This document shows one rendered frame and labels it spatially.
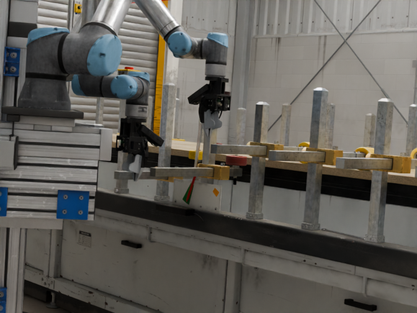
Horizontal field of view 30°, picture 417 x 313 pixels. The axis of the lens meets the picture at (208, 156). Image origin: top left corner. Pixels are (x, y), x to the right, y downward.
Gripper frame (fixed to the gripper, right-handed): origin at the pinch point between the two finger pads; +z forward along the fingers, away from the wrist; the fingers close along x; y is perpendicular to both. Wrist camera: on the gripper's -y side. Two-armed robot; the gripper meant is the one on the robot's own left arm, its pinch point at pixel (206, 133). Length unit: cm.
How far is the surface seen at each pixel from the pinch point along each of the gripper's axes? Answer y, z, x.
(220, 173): -0.2, 14.5, 8.3
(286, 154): 46.6, 3.8, -10.3
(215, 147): 21.0, 3.8, -15.8
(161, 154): -34.0, 10.5, 8.4
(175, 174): -3.4, 15.0, -10.5
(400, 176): 61, 9, 30
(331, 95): -532, -50, 760
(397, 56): -416, -108, 754
